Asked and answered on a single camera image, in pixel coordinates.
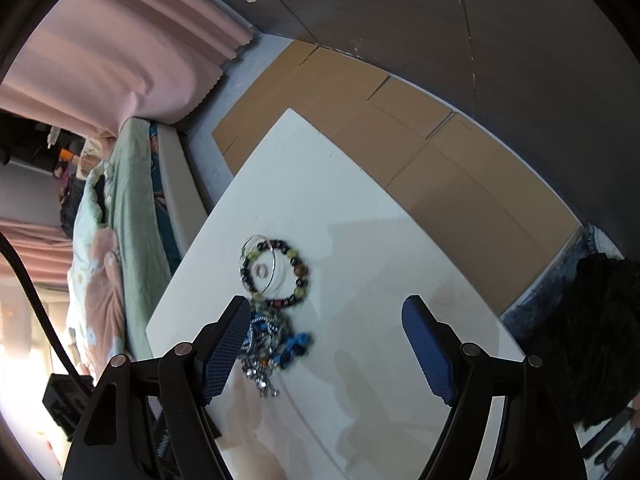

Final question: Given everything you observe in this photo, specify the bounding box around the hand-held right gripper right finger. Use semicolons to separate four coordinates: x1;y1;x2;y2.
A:
401;295;587;480

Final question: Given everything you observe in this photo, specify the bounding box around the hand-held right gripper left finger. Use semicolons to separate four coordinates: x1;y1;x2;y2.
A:
62;295;252;480

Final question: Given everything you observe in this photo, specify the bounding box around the blue and silver charm jewelry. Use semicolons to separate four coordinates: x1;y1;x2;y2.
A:
237;298;314;399

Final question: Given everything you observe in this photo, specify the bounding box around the dark beaded bracelet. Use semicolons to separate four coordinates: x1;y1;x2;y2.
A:
240;238;312;309

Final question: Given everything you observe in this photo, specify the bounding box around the thin silver hoop bangle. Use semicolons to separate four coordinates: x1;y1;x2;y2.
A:
241;234;284;295

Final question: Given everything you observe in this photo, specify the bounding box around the white table board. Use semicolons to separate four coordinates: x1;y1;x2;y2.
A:
145;108;527;480

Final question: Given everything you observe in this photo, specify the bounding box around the blue grey rug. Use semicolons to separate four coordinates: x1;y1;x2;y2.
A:
500;224;623;348

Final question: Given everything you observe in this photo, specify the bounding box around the bed with green blanket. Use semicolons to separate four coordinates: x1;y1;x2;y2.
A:
65;118;173;376

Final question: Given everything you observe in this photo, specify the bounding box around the beige mattress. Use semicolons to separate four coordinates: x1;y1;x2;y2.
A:
150;120;209;256

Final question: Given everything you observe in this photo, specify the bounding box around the black fuzzy cloth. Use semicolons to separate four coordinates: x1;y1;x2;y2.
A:
525;255;640;428

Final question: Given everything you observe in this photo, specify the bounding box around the black box device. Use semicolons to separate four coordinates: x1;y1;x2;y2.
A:
42;372;96;443

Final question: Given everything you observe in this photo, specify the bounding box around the flattened brown cardboard sheet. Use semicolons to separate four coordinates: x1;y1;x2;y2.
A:
211;40;583;317

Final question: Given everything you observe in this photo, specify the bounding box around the pink curtain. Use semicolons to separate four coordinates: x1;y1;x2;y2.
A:
0;0;257;125

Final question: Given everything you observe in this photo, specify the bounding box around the black cable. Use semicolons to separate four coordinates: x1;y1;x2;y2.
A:
0;234;81;378

